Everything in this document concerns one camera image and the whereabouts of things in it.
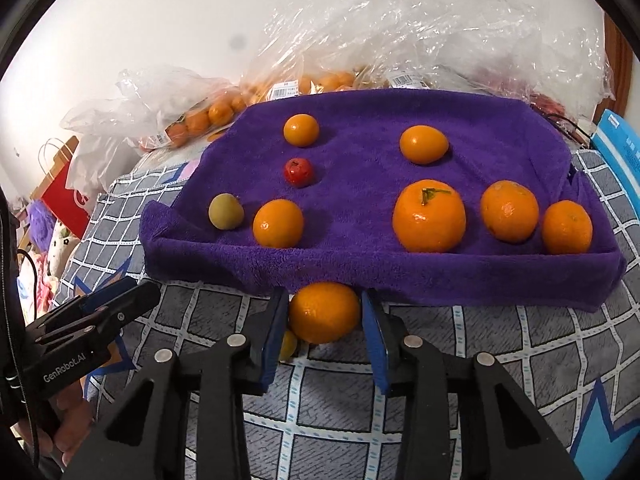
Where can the mandarin orange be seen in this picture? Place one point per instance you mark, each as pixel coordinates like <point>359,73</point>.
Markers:
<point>509,211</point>
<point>566,229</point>

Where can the red paper shopping bag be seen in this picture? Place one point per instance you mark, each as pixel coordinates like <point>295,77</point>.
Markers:
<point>67,205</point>

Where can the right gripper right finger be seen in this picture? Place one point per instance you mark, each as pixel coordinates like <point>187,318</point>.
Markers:
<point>503,436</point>

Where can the large stemmed orange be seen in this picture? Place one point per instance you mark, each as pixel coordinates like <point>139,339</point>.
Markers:
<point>429,216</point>

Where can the white plastic bag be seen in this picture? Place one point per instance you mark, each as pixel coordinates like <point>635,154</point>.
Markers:
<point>97,162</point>

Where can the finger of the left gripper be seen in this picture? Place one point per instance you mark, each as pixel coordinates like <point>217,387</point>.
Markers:
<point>87,300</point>
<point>117,313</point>

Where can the purple towel tray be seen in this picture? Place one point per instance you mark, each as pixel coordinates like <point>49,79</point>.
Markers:
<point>360,171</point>

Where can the blue tissue pack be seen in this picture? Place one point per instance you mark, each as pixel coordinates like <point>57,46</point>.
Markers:
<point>619,145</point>

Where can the person's left hand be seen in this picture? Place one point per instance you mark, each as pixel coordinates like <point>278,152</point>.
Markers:
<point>75,414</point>

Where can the brown wooden door frame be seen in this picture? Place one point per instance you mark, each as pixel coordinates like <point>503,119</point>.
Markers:
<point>621,58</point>

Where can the clear bag of red fruit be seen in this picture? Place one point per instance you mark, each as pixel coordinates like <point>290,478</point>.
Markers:
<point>500,48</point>

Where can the oval orange kumquat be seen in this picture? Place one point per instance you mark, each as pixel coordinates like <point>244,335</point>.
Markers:
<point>422,144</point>

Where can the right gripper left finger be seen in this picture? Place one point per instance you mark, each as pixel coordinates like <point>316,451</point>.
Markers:
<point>144,435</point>

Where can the red cherry tomato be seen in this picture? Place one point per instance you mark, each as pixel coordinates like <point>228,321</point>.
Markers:
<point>299,172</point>

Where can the round orange kumquat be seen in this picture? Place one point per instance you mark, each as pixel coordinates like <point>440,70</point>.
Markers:
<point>324,312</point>

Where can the green yellow tomato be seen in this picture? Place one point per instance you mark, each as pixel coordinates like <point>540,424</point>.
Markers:
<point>225,212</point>
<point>288,346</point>

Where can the bag of small oranges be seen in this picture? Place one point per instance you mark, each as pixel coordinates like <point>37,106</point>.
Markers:
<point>159,107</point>

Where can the small orange kumquat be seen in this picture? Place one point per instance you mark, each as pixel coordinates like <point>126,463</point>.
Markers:
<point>301,130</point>

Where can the grey checked tablecloth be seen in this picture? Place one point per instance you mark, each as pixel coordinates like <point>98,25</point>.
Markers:
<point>322,417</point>

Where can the small orange tomato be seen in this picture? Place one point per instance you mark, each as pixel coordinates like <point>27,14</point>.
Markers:
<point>278,224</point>

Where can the clear bag of kumquats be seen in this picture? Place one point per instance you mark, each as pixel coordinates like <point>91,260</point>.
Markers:
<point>322,46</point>

